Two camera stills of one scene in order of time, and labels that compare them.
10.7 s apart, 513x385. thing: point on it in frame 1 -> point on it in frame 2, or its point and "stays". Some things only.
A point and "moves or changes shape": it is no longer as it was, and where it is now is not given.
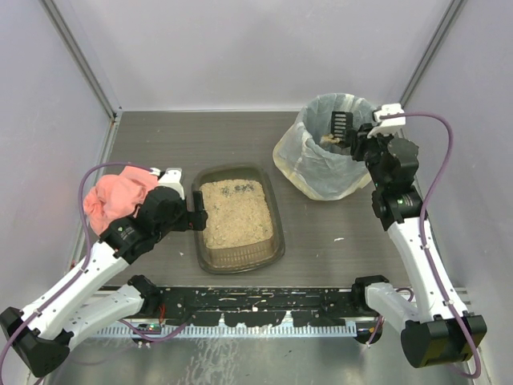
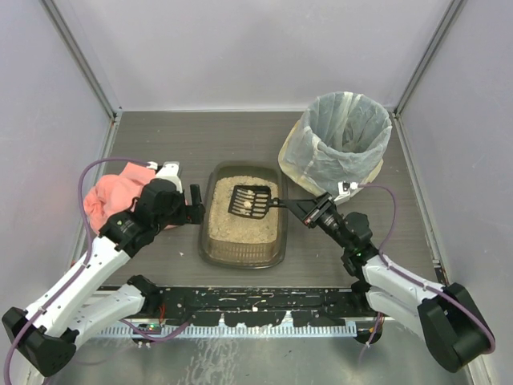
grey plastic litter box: (243, 228) moves or changes shape
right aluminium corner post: (450, 16) stays
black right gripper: (357, 139) -> (315, 212)
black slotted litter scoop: (340, 122) -> (254, 201)
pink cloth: (115, 197) stays
